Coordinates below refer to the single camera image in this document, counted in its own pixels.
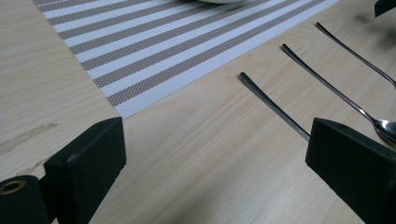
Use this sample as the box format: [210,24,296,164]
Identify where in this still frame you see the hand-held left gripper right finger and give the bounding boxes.
[304,117,396,224]

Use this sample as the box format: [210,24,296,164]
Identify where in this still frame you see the silver spoon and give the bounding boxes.
[280,43,396,146]

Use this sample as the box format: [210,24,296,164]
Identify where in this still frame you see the white plate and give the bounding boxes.
[197,0,250,5]

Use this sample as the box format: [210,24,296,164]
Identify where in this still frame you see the striped woven placemat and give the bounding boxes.
[32,0,342,119]

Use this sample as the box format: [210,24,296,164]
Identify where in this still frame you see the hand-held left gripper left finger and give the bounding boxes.
[39,116,127,224]

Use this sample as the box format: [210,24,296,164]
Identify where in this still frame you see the thin silver cutlery handle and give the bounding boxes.
[315,21,396,90]

